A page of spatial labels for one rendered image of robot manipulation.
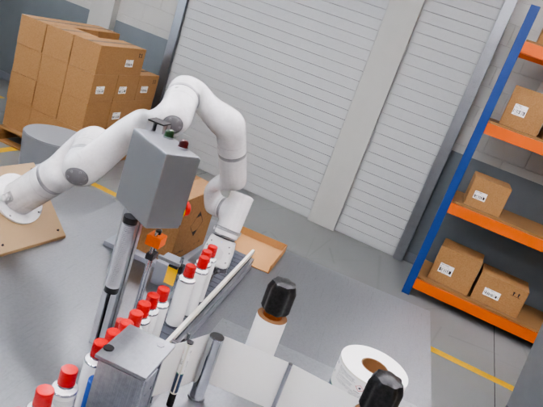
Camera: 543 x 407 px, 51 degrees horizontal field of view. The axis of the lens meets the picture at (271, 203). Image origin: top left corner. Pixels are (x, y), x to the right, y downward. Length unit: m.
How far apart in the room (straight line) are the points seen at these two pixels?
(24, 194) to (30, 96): 3.50
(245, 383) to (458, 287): 3.82
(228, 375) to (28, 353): 0.53
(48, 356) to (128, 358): 0.52
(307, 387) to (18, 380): 0.70
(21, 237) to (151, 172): 0.88
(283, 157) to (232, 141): 4.32
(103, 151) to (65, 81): 3.48
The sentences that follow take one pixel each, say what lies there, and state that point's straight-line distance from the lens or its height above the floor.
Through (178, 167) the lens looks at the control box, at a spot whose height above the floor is 1.44.
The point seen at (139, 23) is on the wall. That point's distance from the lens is 6.83.
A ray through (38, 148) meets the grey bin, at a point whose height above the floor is 0.56.
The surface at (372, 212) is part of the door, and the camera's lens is 5.85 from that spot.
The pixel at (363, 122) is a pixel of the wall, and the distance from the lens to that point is 5.70.
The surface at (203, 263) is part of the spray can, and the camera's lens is 1.77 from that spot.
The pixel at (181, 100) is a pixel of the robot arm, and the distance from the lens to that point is 1.66.
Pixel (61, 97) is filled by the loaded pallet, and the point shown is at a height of 0.60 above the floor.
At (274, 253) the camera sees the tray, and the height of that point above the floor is 0.83.
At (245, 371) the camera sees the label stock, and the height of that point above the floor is 0.99.
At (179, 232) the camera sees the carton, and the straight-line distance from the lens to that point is 2.16.
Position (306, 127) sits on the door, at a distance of 5.91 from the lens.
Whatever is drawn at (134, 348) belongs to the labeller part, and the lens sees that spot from 1.20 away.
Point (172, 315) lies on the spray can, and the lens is 1.77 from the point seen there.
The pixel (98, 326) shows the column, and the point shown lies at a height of 0.89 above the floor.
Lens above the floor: 1.83
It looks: 18 degrees down
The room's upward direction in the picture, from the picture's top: 19 degrees clockwise
